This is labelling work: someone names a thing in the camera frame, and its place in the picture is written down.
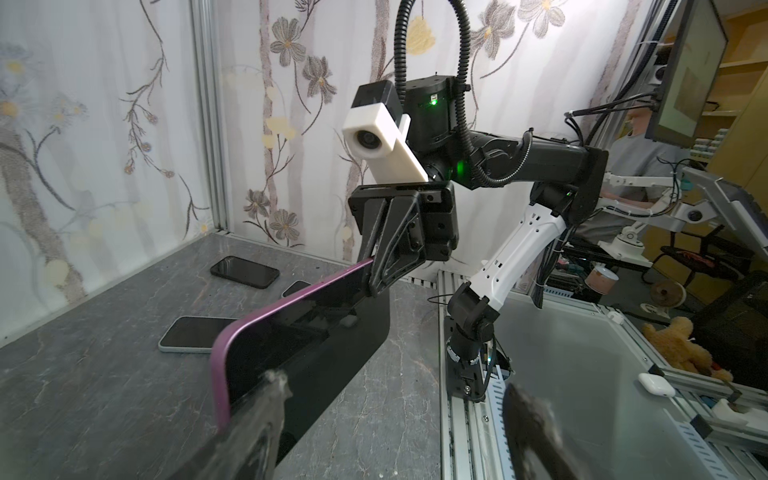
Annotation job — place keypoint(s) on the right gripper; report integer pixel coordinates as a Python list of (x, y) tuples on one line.
[(388, 217)]

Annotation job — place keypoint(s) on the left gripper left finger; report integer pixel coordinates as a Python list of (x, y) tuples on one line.
[(248, 447)]

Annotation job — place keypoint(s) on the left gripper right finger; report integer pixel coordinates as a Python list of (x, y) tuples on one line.
[(531, 429)]

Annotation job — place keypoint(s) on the black phone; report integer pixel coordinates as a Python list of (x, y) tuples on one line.
[(320, 337)]

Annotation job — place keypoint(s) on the light blue case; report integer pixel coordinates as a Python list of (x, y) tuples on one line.
[(295, 287), (193, 334)]

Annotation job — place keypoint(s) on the black phone case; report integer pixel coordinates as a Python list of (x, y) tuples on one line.
[(245, 272)]

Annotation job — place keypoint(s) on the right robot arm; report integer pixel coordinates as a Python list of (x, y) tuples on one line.
[(516, 199)]

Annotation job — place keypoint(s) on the white small case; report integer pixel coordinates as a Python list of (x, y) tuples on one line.
[(656, 385)]

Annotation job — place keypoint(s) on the brown teddy bear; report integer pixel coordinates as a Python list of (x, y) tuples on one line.
[(675, 345)]

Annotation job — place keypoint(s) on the black computer monitor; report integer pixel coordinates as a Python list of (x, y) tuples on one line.
[(689, 75)]

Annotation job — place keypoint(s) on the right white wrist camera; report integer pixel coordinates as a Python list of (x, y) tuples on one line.
[(375, 130)]

